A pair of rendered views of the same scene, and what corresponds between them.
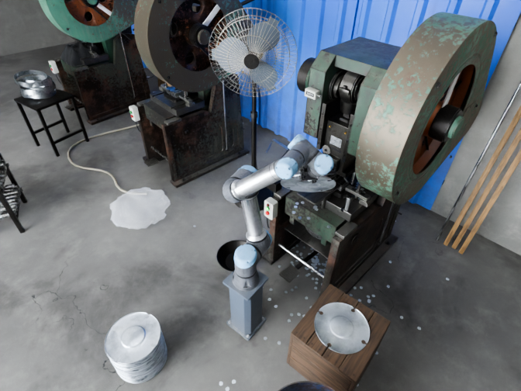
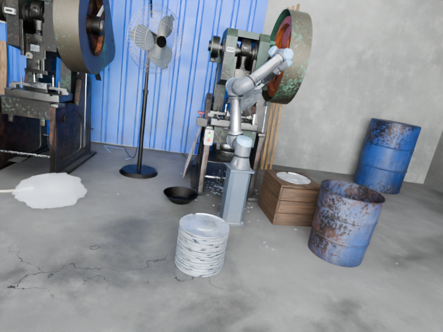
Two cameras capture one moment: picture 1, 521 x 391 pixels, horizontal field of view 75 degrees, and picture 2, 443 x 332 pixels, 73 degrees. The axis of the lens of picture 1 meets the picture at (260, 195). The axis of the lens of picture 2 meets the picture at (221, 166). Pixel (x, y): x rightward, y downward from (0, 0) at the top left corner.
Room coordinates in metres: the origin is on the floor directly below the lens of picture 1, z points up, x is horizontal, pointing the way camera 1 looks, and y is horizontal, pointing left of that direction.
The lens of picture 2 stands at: (-0.08, 1.90, 1.07)
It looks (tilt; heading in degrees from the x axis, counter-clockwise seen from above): 16 degrees down; 308
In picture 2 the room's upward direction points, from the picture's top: 9 degrees clockwise
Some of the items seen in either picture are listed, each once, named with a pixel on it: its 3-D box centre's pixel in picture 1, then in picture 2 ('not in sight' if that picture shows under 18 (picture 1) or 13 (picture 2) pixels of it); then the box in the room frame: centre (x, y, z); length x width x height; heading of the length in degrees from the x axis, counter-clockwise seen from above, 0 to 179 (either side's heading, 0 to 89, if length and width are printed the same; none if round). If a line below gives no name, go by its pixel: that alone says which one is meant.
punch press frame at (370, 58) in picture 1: (350, 160); (233, 105); (1.80, -0.57, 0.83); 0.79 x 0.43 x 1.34; 136
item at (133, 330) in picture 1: (132, 336); (204, 224); (0.92, 0.68, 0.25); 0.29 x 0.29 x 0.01
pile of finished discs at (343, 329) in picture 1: (341, 326); (293, 178); (0.94, -0.45, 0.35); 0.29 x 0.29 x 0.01
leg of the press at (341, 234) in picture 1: (374, 225); (252, 145); (1.61, -0.76, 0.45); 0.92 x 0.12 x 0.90; 136
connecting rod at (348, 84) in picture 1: (351, 102); (243, 58); (1.70, -0.47, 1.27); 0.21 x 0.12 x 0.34; 136
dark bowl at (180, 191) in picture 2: (236, 257); (180, 196); (1.65, 0.16, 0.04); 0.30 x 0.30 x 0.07
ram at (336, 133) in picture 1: (339, 143); (239, 84); (1.67, -0.44, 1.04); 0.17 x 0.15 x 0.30; 136
